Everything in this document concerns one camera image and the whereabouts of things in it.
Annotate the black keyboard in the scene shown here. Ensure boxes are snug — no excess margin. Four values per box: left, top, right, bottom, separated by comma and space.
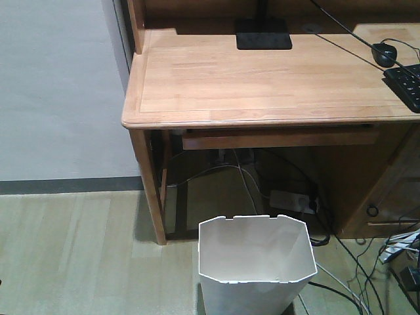
384, 64, 419, 114

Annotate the white power strip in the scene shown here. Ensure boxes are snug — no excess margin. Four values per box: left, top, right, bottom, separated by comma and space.
269, 190, 318, 215

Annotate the black monitor stand base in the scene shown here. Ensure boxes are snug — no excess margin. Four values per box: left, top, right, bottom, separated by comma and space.
234, 1, 293, 50

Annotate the wooden desk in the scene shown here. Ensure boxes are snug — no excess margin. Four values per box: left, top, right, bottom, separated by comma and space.
121, 1, 419, 245

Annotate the wooden drawer cabinet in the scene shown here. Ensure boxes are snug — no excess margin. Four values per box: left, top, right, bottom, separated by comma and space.
338, 123, 419, 239

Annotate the white plastic trash bin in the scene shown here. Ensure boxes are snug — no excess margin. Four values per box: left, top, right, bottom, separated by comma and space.
198, 215, 318, 314

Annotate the black computer mouse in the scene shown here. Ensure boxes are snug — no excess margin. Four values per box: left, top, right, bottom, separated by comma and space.
371, 43, 398, 68

